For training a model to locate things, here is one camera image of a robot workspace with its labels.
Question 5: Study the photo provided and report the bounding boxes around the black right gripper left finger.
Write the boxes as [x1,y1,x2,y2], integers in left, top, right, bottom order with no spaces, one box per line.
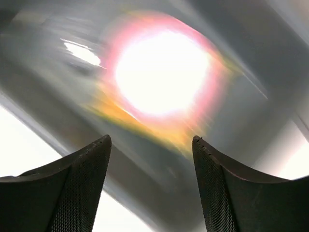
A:
[0,135,112,232]

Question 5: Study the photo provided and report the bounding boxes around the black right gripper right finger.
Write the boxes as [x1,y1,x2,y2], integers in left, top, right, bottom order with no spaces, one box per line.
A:
[192,136,309,232]

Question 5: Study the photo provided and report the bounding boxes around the yellow bamboo mat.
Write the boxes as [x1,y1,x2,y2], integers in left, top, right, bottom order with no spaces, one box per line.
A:
[87,10,241,153]

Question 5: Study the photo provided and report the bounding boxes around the grey plastic bin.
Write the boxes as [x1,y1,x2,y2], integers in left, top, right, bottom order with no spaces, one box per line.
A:
[0,0,309,232]

